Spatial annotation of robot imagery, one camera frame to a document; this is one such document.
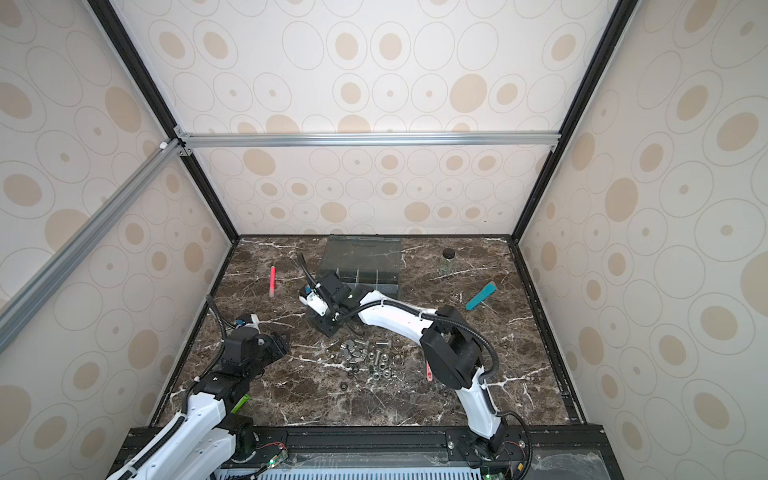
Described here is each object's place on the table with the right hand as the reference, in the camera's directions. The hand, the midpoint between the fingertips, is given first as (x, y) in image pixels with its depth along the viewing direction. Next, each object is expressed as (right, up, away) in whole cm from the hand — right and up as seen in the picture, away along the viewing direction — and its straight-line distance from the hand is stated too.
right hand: (322, 323), depth 87 cm
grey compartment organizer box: (+11, +17, +25) cm, 32 cm away
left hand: (-9, -2, -2) cm, 9 cm away
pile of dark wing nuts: (+9, -9, +2) cm, 13 cm away
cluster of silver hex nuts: (+17, -11, +1) cm, 20 cm away
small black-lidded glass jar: (+40, +18, +16) cm, 47 cm away
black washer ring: (+7, -17, -3) cm, 18 cm away
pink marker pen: (-22, +11, +19) cm, 32 cm away
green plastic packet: (-11, -11, -26) cm, 30 cm away
